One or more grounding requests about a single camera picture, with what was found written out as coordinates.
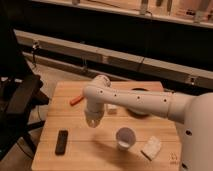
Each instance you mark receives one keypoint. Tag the black chair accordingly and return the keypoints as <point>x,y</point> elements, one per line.
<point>19,93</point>

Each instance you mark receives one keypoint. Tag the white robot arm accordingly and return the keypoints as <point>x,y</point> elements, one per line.
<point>194,112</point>

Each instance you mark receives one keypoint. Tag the green bowl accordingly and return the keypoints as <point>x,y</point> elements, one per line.
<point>134,111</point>

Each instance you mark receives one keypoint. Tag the wooden table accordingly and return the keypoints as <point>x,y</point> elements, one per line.
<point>95,149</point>

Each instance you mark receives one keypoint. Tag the small white bottle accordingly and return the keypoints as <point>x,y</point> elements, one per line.
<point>111,109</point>

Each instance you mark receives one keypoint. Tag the black rectangular eraser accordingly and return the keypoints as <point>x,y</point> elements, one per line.
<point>61,142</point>

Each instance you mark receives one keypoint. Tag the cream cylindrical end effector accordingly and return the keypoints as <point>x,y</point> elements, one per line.
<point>93,119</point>

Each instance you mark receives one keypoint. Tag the white paper cup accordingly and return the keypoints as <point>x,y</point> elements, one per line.
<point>125,138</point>

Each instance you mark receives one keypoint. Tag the orange marker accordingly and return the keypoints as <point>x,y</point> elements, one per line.
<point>76,100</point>

